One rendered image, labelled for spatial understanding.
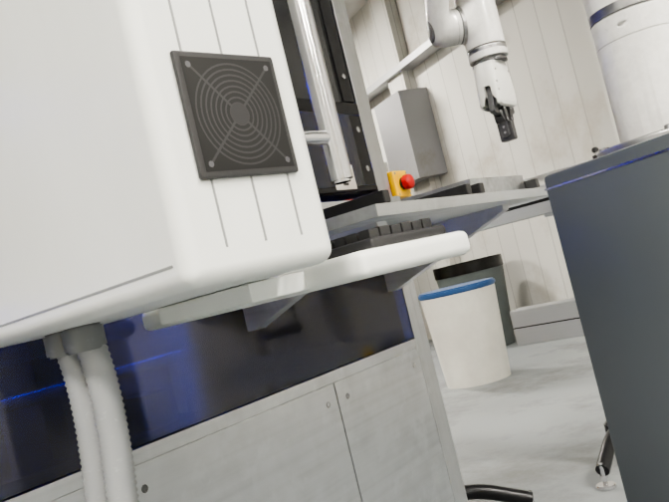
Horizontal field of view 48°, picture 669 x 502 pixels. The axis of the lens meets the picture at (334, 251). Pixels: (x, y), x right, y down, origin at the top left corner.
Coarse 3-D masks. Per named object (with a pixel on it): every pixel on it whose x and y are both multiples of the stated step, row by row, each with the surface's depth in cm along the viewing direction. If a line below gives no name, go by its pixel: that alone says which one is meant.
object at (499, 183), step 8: (496, 176) 154; (504, 176) 157; (512, 176) 160; (520, 176) 164; (456, 184) 146; (488, 184) 150; (496, 184) 153; (504, 184) 156; (512, 184) 159; (520, 184) 163; (424, 192) 150; (432, 192) 149
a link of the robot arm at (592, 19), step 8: (584, 0) 106; (592, 0) 104; (600, 0) 102; (608, 0) 102; (616, 0) 101; (624, 0) 100; (632, 0) 100; (640, 0) 99; (648, 0) 99; (584, 8) 107; (592, 8) 104; (600, 8) 103; (608, 8) 102; (616, 8) 101; (624, 8) 100; (592, 16) 105; (600, 16) 103; (592, 24) 105
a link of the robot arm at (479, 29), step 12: (456, 0) 160; (468, 0) 158; (480, 0) 157; (492, 0) 158; (468, 12) 157; (480, 12) 157; (492, 12) 157; (468, 24) 157; (480, 24) 157; (492, 24) 157; (468, 36) 158; (480, 36) 157; (492, 36) 157; (468, 48) 160
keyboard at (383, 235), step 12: (372, 228) 84; (384, 228) 85; (396, 228) 87; (408, 228) 88; (420, 228) 89; (432, 228) 90; (444, 228) 91; (336, 240) 87; (348, 240) 85; (360, 240) 84; (372, 240) 82; (384, 240) 83; (396, 240) 85; (408, 240) 86; (336, 252) 85; (348, 252) 84
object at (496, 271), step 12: (456, 264) 639; (468, 264) 582; (480, 264) 582; (492, 264) 586; (444, 276) 594; (456, 276) 587; (468, 276) 583; (480, 276) 583; (492, 276) 586; (504, 276) 600; (504, 288) 594; (504, 300) 591; (504, 312) 589; (504, 324) 588; (504, 336) 587
